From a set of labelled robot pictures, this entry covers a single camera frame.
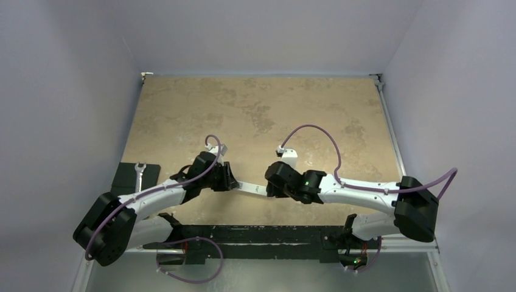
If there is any white remote control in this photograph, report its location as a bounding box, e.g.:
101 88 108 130
237 182 267 197

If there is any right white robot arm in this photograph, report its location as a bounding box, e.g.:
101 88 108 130
265 161 439 248

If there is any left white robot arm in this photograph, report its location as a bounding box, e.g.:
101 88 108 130
72 151 239 266

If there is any silver wrench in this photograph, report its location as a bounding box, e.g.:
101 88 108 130
134 162 147 193

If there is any black foam tool tray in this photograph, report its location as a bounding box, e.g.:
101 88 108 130
110 162 161 196

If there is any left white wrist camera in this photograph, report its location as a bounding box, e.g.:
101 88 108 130
205 144 228 157

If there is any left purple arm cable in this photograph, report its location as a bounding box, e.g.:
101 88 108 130
83 134 223 262

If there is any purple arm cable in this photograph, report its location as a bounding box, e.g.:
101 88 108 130
279 123 459 201
83 134 223 262

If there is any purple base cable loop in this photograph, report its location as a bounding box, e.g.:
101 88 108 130
155 237 225 285

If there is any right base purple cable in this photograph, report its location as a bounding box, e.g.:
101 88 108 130
343 237 382 276

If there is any aluminium frame rail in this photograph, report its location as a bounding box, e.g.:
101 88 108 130
369 74 406 176

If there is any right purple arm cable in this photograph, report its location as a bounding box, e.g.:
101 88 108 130
279 123 459 201

